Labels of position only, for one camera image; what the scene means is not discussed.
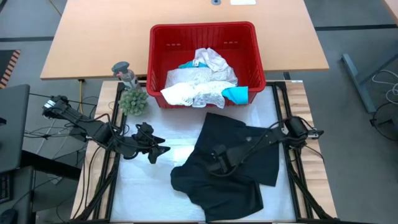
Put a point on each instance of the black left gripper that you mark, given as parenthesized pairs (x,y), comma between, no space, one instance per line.
(140,146)

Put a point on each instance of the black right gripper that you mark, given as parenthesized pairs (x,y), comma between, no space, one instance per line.
(225,158)

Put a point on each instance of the black t-shirt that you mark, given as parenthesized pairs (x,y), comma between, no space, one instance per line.
(217,193)

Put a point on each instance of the white lace garment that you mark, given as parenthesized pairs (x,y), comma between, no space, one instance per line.
(192,84)

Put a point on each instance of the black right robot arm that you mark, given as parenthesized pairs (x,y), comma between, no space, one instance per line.
(295,127)

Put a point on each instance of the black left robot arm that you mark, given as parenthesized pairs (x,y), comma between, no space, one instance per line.
(96,130)

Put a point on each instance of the red plastic laundry bin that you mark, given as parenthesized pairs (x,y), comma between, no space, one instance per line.
(174,37)

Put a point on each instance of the green artificial plant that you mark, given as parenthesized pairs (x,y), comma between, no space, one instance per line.
(133,102)

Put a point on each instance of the teal garment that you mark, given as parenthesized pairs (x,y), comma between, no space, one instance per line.
(236,95)

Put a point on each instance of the thin white crumpled garment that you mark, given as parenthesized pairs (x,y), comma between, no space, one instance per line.
(211,59)

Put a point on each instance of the wooden desk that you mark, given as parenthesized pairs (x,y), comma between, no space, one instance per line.
(109,37)
(393,7)

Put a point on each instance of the grey metal desk leg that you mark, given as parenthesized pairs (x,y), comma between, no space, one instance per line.
(354,81)

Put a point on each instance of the black keyboard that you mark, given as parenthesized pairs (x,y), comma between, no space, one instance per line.
(4,186)

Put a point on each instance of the white card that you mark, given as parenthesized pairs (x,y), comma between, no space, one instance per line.
(242,2)

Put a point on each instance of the hazard striped floor mat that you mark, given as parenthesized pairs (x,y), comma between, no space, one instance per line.
(9,67)

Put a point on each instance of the black aluminium table frame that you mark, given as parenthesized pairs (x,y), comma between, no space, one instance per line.
(293,193)

